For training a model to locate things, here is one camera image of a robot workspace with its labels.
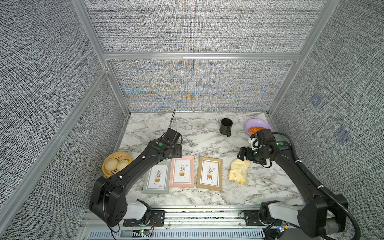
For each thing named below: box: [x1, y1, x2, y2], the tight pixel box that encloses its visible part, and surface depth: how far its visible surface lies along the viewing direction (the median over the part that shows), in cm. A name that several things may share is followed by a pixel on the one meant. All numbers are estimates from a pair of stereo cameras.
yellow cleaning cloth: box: [229, 158, 251, 185], surface depth 87 cm
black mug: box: [219, 118, 233, 137], surface depth 105 cm
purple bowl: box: [245, 118, 274, 136], surface depth 116 cm
